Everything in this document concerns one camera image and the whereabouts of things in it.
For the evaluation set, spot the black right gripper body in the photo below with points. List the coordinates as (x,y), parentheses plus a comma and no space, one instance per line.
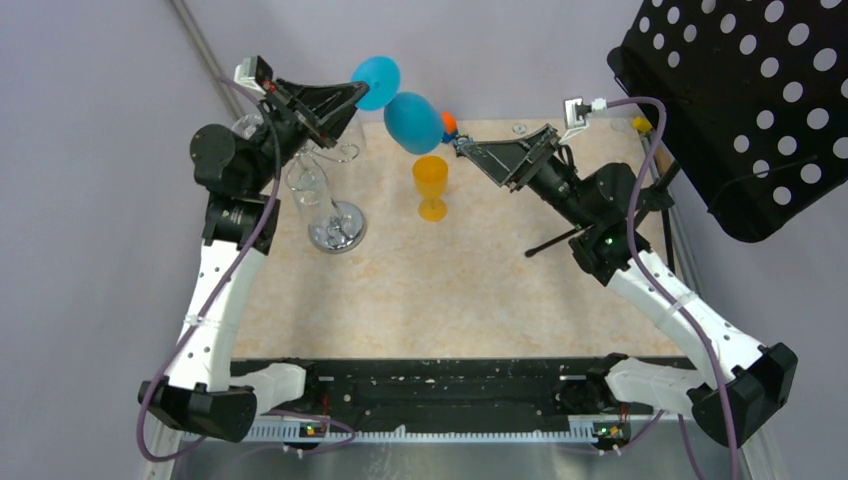
(516,181)

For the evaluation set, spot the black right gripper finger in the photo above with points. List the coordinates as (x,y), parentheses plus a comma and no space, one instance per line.
(504,166)
(518,146)

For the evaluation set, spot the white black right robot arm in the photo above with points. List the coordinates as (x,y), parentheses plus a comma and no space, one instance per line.
(735,384)

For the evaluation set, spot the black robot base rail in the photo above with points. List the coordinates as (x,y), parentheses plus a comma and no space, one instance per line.
(441,396)

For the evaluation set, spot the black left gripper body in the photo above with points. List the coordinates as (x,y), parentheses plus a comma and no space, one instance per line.
(289,109)

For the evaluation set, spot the yellow corner block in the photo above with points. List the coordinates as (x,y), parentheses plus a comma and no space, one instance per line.
(642,124)

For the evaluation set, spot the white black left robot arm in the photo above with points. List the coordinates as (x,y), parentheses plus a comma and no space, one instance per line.
(194,390)

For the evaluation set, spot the clear textured glass right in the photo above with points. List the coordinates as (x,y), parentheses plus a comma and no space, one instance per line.
(352,142)

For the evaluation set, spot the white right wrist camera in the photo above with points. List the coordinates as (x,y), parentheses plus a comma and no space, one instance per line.
(576,116)

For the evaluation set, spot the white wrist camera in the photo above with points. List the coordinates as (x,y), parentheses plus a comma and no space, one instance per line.
(253,73)
(576,116)

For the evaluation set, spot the yellow plastic wine glass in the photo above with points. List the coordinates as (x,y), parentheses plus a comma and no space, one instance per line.
(430,174)

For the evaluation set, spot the clear wine glass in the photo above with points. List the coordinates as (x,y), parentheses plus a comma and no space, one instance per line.
(311,194)
(247,126)

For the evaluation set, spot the black tripod stand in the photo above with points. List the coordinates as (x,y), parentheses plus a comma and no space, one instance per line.
(636,212)

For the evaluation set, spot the clear wine glass front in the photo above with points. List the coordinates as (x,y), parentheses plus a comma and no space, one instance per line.
(311,194)

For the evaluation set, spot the blue orange toy car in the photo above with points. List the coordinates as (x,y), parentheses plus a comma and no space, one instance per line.
(450,127)

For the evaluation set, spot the chrome wine glass rack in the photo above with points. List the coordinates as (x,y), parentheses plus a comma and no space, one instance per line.
(333,226)

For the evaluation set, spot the aluminium frame rail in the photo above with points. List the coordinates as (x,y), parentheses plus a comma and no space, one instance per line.
(206,56)

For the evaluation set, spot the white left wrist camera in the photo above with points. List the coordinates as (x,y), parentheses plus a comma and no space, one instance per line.
(253,73)

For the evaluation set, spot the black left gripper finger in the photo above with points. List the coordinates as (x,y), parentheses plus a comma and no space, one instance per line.
(327,115)
(350,92)

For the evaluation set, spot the black perforated music stand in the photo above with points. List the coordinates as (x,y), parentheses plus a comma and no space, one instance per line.
(756,98)

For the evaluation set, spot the blue plastic wine glass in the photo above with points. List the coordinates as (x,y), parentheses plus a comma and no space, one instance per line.
(409,118)

